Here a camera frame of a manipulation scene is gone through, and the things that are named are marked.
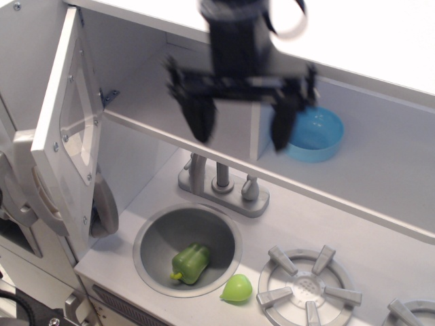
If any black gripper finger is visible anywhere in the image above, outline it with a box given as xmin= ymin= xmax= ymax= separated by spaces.
xmin=177 ymin=96 xmax=216 ymax=143
xmin=271 ymin=98 xmax=305 ymax=151

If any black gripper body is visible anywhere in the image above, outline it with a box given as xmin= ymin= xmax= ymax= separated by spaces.
xmin=164 ymin=51 xmax=319 ymax=109

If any white toy microwave door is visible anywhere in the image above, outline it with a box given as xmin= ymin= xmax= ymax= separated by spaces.
xmin=31 ymin=6 xmax=103 ymax=240

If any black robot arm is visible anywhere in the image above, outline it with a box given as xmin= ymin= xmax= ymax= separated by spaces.
xmin=165 ymin=1 xmax=317 ymax=151

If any blue plastic bowl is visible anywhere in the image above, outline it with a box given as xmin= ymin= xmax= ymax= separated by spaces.
xmin=285 ymin=107 xmax=345 ymax=163

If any grey toy faucet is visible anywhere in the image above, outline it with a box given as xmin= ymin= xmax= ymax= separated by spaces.
xmin=178 ymin=153 xmax=270 ymax=218

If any grey round toy sink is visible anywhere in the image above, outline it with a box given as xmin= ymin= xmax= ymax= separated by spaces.
xmin=133 ymin=204 xmax=242 ymax=297

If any white toy kitchen cabinet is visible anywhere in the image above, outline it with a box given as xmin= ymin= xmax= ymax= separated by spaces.
xmin=1 ymin=1 xmax=434 ymax=325

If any green toy bell pepper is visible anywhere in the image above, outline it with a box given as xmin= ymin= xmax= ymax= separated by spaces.
xmin=169 ymin=242 xmax=210 ymax=285

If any grey toy stove burner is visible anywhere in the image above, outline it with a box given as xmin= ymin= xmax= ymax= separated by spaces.
xmin=256 ymin=245 xmax=362 ymax=325

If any light green toy fruit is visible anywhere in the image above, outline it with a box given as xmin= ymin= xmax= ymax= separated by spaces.
xmin=220 ymin=274 xmax=253 ymax=303

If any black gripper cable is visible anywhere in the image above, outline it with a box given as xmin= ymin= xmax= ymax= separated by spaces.
xmin=261 ymin=0 xmax=309 ymax=39

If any grey toy wall phone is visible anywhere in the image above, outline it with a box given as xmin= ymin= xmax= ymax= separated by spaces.
xmin=90 ymin=172 xmax=119 ymax=238

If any grey fridge door handle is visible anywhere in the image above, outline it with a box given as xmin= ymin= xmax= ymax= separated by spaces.
xmin=1 ymin=130 xmax=69 ymax=236

